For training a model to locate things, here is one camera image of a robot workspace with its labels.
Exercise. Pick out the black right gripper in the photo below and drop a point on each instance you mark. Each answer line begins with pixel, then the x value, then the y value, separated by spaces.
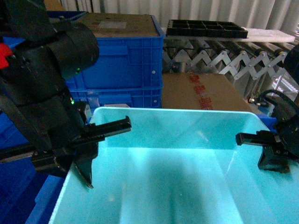
pixel 274 158

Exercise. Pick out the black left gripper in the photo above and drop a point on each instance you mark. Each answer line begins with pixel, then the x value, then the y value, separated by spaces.
pixel 58 135

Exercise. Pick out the turquoise plastic bin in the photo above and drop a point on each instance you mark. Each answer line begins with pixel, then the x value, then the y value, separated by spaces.
pixel 179 167

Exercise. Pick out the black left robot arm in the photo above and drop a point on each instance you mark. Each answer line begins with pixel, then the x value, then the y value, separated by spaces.
pixel 34 95

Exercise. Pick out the blue crate lower stacked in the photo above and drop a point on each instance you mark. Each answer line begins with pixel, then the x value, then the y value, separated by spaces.
pixel 145 97

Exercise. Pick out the large blue crate front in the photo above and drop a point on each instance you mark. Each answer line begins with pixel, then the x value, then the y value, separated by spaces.
pixel 26 196

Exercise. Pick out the expandable roller conveyor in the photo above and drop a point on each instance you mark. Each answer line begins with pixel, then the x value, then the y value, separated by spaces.
pixel 251 67

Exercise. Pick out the brown cardboard box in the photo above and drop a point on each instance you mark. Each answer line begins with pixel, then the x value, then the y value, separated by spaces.
pixel 201 92

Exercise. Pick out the blue crate with cardboard lid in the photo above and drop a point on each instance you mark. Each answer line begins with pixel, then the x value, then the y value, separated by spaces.
pixel 130 51

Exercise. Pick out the white foam sheet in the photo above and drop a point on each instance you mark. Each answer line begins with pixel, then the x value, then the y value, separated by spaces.
pixel 267 35

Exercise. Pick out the black compartment tray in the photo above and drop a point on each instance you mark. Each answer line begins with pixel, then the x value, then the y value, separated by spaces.
pixel 200 28

